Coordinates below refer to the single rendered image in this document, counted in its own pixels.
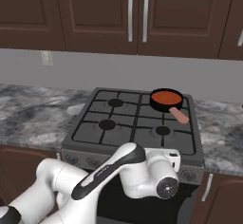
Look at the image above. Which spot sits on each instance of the grey gas stove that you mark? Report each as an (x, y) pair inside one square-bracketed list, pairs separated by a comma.
[(126, 123)]

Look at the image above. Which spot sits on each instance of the dark brown base cupboard door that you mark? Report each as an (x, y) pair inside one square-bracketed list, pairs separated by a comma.
[(19, 171), (224, 202)]

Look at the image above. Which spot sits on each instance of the grey stove knob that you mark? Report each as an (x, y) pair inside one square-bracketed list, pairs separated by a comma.
[(93, 162), (189, 175), (72, 160)]

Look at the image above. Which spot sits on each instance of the white wall socket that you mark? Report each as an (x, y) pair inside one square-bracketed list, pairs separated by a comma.
[(47, 58)]

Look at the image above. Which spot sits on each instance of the dark brown wall cupboard door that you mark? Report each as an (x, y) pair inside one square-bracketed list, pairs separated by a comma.
[(98, 15), (186, 15), (28, 12), (232, 12)]

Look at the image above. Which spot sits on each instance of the black oven door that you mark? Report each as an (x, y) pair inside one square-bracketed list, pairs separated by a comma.
[(186, 202)]

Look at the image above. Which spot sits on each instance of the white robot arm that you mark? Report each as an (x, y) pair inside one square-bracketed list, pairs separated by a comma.
[(136, 174)]

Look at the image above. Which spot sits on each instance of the red marinara sauce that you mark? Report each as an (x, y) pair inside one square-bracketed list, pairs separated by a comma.
[(166, 97)]

